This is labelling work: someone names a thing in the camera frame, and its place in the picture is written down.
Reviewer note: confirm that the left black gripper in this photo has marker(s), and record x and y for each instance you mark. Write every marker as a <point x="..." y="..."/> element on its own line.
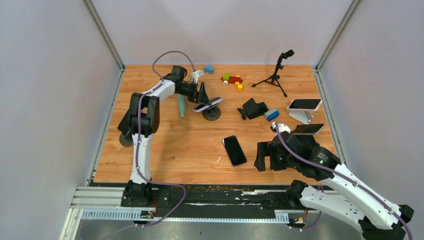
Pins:
<point x="203" y="97"/>

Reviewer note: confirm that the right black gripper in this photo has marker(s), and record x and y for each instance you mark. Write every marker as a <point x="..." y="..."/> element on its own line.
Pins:
<point x="266" y="149"/>

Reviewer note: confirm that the phone with pink-edged black case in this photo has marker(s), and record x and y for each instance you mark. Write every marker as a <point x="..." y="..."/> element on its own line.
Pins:
<point x="234" y="151"/>

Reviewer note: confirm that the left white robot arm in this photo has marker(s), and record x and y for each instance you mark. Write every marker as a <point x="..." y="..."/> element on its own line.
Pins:
<point x="142" y="121"/>

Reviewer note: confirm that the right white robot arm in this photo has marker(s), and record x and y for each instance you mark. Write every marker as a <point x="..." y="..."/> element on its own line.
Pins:
<point x="375" y="217"/>

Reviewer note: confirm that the round black phone stand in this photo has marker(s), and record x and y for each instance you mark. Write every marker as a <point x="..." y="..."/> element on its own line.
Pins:
<point x="211" y="114"/>

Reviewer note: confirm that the phone with white edge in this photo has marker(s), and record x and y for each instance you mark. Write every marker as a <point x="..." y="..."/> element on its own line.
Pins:
<point x="308" y="129"/>

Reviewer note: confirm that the black clamp phone holder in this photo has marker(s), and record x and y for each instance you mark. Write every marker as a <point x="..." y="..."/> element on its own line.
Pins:
<point x="251" y="110"/>

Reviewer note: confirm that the white phone stand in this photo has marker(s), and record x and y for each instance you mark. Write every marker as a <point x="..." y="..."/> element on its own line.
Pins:
<point x="305" y="117"/>

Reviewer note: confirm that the phone with pink case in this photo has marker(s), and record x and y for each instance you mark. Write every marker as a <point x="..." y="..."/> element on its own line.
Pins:
<point x="305" y="104"/>

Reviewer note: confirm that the black mini tripod stand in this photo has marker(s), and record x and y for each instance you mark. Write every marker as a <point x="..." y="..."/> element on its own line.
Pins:
<point x="274" y="78"/>

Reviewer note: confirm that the teal toy microphone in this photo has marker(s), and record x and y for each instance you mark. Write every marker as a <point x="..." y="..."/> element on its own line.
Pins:
<point x="181" y="105"/>

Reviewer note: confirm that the blue triangular block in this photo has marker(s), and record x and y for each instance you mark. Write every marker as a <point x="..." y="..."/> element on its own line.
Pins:
<point x="208" y="69"/>

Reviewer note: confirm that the colourful toy brick car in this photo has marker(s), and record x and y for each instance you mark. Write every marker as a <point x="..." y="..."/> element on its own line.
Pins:
<point x="228" y="79"/>

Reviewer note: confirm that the blue and grey eraser block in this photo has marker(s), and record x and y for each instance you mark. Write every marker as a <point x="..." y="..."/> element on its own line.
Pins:
<point x="271" y="114"/>

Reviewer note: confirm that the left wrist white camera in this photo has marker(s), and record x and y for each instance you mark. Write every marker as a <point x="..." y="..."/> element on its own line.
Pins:
<point x="195" y="75"/>

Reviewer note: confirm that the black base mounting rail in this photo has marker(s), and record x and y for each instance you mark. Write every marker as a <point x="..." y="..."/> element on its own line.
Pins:
<point x="214" y="203"/>

